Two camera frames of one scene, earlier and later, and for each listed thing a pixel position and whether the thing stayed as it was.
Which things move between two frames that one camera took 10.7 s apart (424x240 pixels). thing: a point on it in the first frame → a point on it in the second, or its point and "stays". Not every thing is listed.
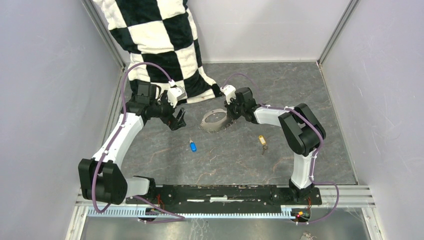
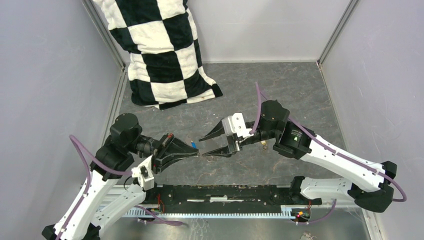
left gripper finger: (169, 121) → (178, 147)
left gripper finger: (179, 114) → (168, 160)
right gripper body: (235, 110) → (235, 144)
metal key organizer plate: (215, 120) → (203, 146)
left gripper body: (166, 110) → (165, 143)
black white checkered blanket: (160, 33) stays
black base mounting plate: (221, 196) stays
